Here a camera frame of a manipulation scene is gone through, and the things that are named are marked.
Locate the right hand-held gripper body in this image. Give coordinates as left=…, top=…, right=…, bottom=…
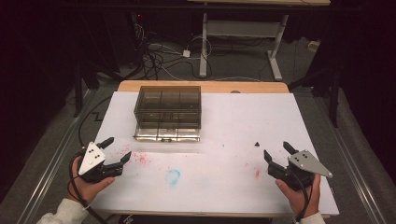
left=274, top=149, right=333, bottom=191

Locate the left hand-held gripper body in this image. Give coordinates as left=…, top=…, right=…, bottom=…
left=77, top=141, right=123, bottom=184

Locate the person's left hand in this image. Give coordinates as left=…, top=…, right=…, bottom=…
left=67, top=154, right=116, bottom=205

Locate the person's right hand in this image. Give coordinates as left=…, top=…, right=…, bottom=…
left=275, top=173, right=322, bottom=218

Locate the transparent drawer with dividers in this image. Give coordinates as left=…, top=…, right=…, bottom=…
left=133, top=125, right=202, bottom=144

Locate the white paper table cover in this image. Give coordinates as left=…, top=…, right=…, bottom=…
left=89, top=91, right=341, bottom=217

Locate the black metal stand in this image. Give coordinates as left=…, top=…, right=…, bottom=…
left=288, top=66, right=342, bottom=129
left=72, top=59, right=84, bottom=119

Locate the smoky transparent drawer box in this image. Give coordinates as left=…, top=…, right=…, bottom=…
left=133, top=85, right=203, bottom=131

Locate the pale box on floor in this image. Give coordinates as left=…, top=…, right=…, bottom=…
left=306, top=40, right=321, bottom=53

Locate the black floor cable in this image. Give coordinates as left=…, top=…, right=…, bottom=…
left=77, top=95, right=114, bottom=147

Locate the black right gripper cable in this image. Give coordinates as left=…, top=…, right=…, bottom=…
left=290, top=169, right=314, bottom=224

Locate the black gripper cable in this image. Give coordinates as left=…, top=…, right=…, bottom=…
left=290, top=169, right=314, bottom=224
left=66, top=147, right=110, bottom=224

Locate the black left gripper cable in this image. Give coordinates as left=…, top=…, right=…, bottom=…
left=66, top=147, right=110, bottom=224

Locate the metal floor rail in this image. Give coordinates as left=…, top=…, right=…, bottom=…
left=312, top=92, right=389, bottom=224
left=17, top=88, right=97, bottom=224

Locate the tangle of floor cables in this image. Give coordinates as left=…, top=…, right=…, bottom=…
left=132, top=12, right=216, bottom=82

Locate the white metal desk frame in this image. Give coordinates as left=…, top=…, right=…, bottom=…
left=186, top=0, right=332, bottom=82

